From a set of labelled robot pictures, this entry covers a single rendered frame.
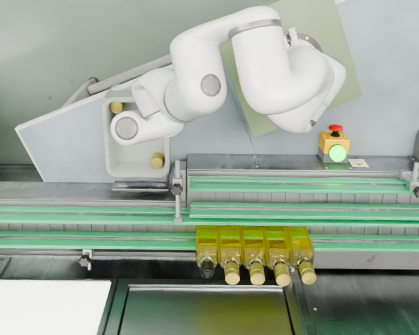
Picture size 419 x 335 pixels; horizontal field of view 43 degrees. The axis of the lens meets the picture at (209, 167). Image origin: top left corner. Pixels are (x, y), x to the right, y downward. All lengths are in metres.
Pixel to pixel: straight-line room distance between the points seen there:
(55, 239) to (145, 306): 0.32
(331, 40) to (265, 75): 0.61
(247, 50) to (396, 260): 0.95
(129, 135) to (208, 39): 0.34
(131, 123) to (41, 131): 0.50
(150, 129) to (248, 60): 0.36
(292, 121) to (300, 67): 0.15
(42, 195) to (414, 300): 1.05
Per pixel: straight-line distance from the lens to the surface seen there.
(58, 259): 1.67
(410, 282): 1.64
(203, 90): 0.89
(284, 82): 0.85
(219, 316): 1.34
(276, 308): 1.38
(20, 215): 1.50
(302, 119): 1.03
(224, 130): 1.52
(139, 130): 1.14
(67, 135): 1.58
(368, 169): 1.51
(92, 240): 1.48
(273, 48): 0.86
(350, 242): 1.51
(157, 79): 1.06
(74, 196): 1.53
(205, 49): 0.90
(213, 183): 1.39
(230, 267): 1.26
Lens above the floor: 2.20
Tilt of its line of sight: 68 degrees down
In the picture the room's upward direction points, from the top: 179 degrees clockwise
